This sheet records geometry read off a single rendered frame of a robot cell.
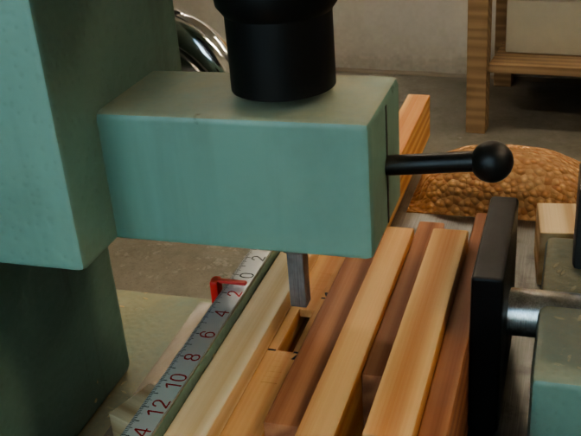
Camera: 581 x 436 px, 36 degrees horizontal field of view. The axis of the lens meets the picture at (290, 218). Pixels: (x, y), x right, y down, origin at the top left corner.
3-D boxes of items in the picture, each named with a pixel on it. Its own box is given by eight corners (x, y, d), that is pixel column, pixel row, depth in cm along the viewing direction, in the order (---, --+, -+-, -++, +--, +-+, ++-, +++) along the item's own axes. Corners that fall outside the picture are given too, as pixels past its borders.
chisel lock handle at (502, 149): (511, 190, 41) (513, 150, 40) (373, 182, 43) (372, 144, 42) (514, 173, 43) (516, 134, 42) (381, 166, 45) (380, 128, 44)
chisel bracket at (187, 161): (375, 290, 43) (369, 124, 39) (114, 265, 47) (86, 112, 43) (404, 221, 49) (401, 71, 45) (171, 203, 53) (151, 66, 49)
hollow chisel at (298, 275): (306, 308, 48) (300, 226, 46) (290, 306, 48) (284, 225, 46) (310, 299, 49) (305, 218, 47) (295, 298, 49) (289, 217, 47)
